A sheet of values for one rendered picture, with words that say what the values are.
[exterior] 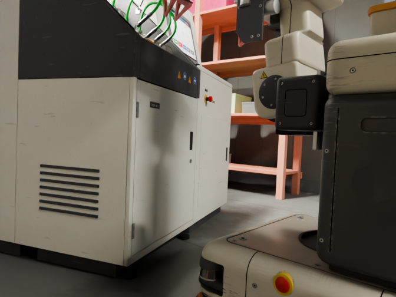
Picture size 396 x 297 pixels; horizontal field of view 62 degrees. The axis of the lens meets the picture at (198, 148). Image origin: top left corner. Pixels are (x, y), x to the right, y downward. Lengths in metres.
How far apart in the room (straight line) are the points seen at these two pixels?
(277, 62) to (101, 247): 0.94
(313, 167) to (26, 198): 2.99
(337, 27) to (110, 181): 3.16
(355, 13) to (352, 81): 3.18
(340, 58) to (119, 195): 0.90
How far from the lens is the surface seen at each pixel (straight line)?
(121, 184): 1.30
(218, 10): 3.89
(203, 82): 1.96
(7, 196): 1.71
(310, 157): 3.87
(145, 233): 1.44
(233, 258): 0.94
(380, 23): 0.99
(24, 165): 1.62
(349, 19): 3.96
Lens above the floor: 0.58
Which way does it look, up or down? 2 degrees down
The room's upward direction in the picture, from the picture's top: 2 degrees clockwise
